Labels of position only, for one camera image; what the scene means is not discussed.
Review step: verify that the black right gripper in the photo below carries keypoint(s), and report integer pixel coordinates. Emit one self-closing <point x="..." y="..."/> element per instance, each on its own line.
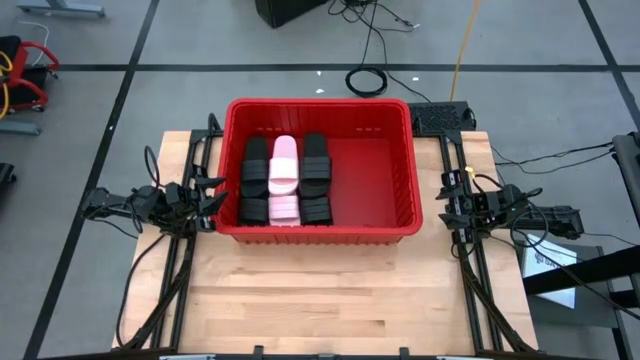
<point x="475" y="207"/>

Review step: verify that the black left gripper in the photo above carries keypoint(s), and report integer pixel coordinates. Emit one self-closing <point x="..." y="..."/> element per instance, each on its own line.
<point x="187" y="200"/>

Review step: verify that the black slide sandal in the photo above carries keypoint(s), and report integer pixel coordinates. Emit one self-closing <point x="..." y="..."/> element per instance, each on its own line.
<point x="316" y="170"/>
<point x="316" y="212"/>
<point x="256" y="170"/>
<point x="253" y="212"/>

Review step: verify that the pale pink slide sandal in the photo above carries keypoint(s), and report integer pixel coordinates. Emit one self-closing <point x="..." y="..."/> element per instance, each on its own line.
<point x="285" y="210"/>
<point x="284" y="165"/>

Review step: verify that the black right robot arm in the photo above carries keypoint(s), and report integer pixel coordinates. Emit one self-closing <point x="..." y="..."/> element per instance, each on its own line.
<point x="555" y="220"/>

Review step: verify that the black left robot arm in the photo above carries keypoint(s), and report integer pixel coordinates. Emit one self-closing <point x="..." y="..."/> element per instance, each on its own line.
<point x="105" y="202"/>

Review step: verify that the red plastic bin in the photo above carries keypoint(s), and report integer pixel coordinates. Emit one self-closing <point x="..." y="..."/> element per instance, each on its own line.
<point x="370" y="190"/>

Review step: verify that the white printed paper sheet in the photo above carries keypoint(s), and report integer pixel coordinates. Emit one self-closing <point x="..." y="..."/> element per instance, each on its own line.
<point x="537" y="262"/>

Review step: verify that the black stand beam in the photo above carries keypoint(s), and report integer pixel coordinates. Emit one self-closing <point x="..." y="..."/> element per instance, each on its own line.
<point x="590" y="270"/>

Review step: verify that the grey platform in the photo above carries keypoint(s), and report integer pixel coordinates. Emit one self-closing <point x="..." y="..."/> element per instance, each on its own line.
<point x="595" y="315"/>

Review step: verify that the large black box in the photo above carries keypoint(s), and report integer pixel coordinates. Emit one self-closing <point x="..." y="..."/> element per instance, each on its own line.
<point x="285" y="10"/>

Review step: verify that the grey metal bar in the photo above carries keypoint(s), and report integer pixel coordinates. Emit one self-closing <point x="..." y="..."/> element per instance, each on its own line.
<point x="17" y="127"/>

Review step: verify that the black caster base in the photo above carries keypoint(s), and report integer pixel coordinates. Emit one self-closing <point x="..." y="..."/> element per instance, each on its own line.
<point x="5" y="172"/>

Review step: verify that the red and black creeper seat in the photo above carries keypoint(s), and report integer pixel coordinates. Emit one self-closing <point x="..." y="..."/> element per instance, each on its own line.
<point x="20" y="62"/>

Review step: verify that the grey metal foot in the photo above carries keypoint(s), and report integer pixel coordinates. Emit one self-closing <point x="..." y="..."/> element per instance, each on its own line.
<point x="65" y="9"/>

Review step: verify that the black frame rail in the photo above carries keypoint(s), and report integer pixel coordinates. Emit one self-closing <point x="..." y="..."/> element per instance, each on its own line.
<point x="225" y="357"/>

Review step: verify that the dark grey post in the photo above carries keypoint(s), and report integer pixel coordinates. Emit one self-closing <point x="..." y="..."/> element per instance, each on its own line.
<point x="627" y="165"/>

